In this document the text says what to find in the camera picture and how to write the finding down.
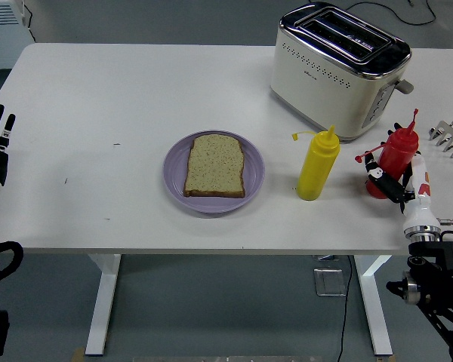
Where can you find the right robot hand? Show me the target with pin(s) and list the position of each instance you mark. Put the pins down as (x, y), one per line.
(419, 203)

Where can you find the red squeeze bottle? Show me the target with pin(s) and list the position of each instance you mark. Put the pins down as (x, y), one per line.
(398, 154)

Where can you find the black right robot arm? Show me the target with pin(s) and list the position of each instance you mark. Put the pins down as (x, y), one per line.
(438, 260)

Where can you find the slice of bread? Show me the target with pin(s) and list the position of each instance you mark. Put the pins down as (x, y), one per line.
(215, 166)

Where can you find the yellow squeeze bottle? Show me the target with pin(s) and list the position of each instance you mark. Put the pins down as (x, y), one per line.
(319, 166)

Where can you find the white table leg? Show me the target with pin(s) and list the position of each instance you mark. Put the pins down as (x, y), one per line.
(373, 301)
(103, 301)

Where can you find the clear floor plate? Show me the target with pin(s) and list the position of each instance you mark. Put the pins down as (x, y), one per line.
(330, 283)

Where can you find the white heater unit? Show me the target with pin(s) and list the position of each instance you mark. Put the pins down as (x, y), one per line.
(4, 30)

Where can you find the cream and chrome toaster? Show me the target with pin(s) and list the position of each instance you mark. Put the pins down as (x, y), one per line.
(324, 83)

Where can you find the purple plate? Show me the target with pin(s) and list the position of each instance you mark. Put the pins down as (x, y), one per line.
(173, 177)

